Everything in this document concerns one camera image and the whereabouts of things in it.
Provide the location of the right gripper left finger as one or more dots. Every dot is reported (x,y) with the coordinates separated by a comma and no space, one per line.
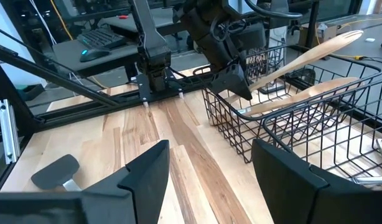
(85,208)

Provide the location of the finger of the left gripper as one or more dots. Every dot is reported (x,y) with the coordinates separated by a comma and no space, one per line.
(233,82)

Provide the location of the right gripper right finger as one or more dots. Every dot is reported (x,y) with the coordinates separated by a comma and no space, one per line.
(318,202)

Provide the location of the black nylon turner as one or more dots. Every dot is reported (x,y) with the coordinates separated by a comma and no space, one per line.
(54,171)

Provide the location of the wooden spoon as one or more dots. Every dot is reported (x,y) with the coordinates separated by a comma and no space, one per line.
(318,90)

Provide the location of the wooden spork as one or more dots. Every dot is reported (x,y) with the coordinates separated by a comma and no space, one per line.
(318,51)

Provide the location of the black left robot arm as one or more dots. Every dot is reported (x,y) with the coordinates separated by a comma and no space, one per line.
(150,46)

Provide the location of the black perforated metal plate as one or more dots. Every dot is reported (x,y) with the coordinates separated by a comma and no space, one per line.
(259,62)

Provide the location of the brown cardboard box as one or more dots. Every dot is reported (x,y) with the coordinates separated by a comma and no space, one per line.
(328,35)

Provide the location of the black keyboard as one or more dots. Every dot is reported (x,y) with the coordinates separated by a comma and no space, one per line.
(100,37)

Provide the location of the black computer mouse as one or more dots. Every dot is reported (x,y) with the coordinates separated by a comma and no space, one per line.
(94,54)

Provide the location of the small white floor scrap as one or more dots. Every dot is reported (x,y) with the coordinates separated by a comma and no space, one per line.
(369,40)

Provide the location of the dark grey side desk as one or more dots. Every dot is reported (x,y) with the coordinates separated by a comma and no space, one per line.
(69,53)

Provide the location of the black frame clamp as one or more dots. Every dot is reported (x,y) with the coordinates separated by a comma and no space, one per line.
(303,79)

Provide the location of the silver aluminium bracket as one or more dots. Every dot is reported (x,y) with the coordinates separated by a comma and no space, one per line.
(9,130)

